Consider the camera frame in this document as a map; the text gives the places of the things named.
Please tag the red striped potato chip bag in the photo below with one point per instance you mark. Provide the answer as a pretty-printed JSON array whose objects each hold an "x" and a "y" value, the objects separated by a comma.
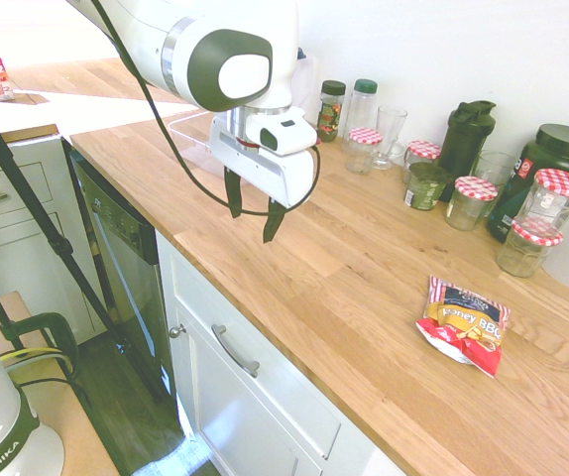
[{"x": 468, "y": 322}]

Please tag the clear plastic container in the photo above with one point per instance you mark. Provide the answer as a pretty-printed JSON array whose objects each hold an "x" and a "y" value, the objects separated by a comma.
[{"x": 190, "y": 136}]

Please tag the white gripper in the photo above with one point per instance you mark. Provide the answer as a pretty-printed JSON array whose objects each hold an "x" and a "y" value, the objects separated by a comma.
[{"x": 264, "y": 173}]

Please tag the white grey wrist camera box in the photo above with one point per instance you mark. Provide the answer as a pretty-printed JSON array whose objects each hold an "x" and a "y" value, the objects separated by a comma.
[{"x": 284, "y": 134}]

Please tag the large dark green powder tub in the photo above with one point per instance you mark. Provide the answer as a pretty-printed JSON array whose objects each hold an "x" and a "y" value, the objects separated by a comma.
[{"x": 557, "y": 149}]

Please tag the small green-filled jar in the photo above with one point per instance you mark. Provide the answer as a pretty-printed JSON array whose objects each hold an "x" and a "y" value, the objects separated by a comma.
[{"x": 425, "y": 188}]

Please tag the black camera tripod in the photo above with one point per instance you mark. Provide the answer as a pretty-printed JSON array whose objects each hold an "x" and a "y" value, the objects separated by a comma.
[{"x": 22, "y": 188}]

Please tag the silver cabinet knob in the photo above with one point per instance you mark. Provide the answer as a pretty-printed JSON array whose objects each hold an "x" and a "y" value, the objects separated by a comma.
[{"x": 178, "y": 330}]

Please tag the dark green shaker bottle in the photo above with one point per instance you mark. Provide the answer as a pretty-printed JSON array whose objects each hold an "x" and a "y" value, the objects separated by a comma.
[{"x": 465, "y": 139}]

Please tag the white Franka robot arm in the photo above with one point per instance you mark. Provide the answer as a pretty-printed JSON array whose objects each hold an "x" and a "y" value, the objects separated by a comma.
[{"x": 245, "y": 30}]

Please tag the clear bottle green lid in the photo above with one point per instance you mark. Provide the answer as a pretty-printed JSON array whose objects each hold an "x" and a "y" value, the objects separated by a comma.
[{"x": 362, "y": 106}]

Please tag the clear drinking glass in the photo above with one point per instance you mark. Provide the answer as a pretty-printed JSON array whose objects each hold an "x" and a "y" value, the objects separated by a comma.
[{"x": 495, "y": 166}]

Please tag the spice jar dark green lid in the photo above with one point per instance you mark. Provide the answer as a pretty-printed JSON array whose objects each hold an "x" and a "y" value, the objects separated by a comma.
[{"x": 331, "y": 111}]

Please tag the glass jar red checkered lid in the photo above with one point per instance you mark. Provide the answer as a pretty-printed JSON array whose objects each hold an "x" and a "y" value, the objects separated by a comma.
[
  {"x": 421, "y": 154},
  {"x": 470, "y": 203},
  {"x": 525, "y": 248},
  {"x": 363, "y": 151},
  {"x": 554, "y": 196}
]

